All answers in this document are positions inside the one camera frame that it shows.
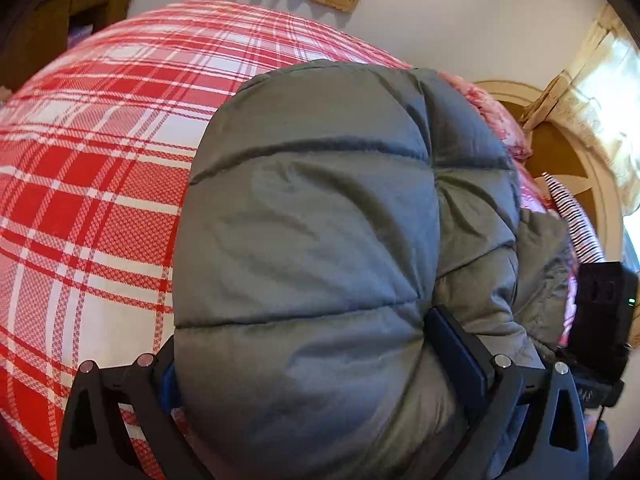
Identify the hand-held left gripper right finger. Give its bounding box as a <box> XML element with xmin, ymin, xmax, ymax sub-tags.
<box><xmin>422</xmin><ymin>304</ymin><xmax>591</xmax><ymax>480</ymax></box>

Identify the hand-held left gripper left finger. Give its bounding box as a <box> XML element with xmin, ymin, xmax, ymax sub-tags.
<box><xmin>56</xmin><ymin>337</ymin><xmax>216</xmax><ymax>480</ymax></box>

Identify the grey padded jacket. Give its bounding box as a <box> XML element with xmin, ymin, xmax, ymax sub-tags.
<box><xmin>172</xmin><ymin>59</ymin><xmax>576</xmax><ymax>480</ymax></box>

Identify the red white striped cloth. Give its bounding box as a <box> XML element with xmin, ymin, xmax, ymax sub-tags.
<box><xmin>542</xmin><ymin>171</ymin><xmax>608</xmax><ymax>265</ymax></box>

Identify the wooden arched headboard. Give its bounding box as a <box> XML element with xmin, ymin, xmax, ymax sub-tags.
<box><xmin>472</xmin><ymin>80</ymin><xmax>623</xmax><ymax>266</ymax></box>

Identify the red white plaid blanket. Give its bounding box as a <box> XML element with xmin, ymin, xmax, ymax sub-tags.
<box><xmin>0</xmin><ymin>0</ymin><xmax>416</xmax><ymax>480</ymax></box>

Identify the cream window curtain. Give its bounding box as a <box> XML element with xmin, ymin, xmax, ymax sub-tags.
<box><xmin>520</xmin><ymin>5</ymin><xmax>640</xmax><ymax>221</ymax></box>

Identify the wooden cabinet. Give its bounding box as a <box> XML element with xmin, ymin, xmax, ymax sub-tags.
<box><xmin>0</xmin><ymin>0</ymin><xmax>138</xmax><ymax>91</ymax></box>

